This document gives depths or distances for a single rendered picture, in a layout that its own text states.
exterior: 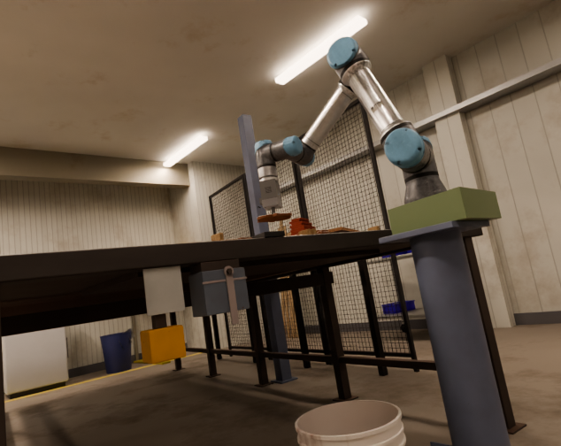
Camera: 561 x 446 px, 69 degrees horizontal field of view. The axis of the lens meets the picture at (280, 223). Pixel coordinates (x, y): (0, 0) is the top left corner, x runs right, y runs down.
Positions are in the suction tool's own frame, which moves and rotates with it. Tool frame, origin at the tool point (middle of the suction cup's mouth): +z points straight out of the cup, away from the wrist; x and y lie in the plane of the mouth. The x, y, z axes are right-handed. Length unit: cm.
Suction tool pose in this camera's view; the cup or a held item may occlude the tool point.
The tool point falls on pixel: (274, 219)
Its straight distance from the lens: 160.4
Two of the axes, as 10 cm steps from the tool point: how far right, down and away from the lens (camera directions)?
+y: -1.8, -1.3, -9.7
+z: 1.5, 9.8, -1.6
